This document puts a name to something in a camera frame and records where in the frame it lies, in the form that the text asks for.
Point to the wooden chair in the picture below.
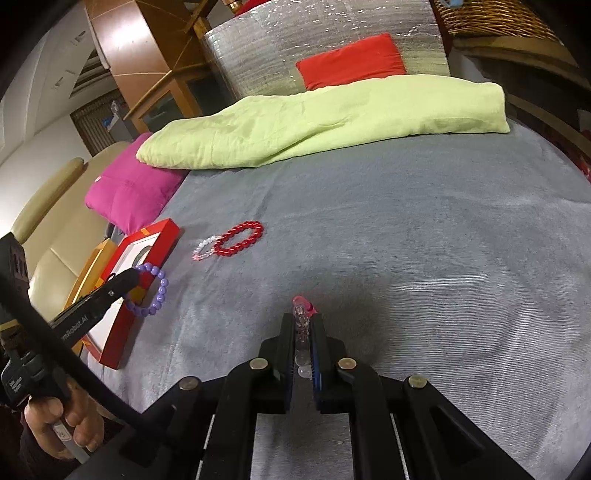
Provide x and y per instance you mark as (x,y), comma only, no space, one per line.
(233,5)

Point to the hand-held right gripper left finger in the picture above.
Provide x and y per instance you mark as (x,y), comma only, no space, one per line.
(290,364)

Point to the wooden shelf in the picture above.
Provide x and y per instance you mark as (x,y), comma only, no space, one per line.
(531,60)

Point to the brown rattan screen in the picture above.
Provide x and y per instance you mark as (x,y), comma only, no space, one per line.
(92,124)

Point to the grey storage box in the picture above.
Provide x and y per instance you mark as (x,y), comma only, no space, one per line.
(121,122)

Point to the small red pillow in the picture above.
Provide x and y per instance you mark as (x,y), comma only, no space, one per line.
(351,60)

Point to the wooden cabinet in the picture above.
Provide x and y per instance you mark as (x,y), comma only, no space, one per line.
(138,41)

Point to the beige sofa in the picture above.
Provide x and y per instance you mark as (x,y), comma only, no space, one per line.
(60,221)

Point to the ceiling air vent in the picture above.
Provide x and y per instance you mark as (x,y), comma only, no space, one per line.
(78,64)

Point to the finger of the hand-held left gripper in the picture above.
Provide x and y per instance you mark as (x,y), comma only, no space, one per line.
(117,286)

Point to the person's left hand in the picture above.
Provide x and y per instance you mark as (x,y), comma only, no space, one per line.
(83,420)

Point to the orange box lid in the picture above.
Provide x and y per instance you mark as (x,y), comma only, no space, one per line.
(104,251)

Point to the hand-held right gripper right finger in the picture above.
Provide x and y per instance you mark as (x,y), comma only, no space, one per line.
(315,369)

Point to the silver foil panel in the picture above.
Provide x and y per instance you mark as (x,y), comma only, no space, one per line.
(258,50)

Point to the pink pillow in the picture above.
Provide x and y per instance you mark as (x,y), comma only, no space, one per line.
(134,184)

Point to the light green blanket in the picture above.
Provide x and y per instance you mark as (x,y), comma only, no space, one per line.
(323,124)

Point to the wicker basket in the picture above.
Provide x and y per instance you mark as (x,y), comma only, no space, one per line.
(498,18)

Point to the red jewelry box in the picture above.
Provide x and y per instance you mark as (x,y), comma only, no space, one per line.
(115,346)

